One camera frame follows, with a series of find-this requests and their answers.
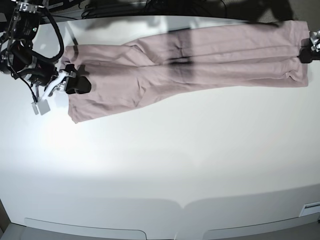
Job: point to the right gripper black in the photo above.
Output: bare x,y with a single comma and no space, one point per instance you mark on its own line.
41,73

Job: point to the mauve pink T-shirt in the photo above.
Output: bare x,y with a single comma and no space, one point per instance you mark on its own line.
150,69

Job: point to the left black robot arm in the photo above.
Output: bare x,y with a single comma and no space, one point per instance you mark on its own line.
313,41

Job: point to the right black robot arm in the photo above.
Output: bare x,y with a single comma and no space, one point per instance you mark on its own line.
20,32

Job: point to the black cable bundle background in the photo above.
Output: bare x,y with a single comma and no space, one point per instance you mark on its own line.
92,9

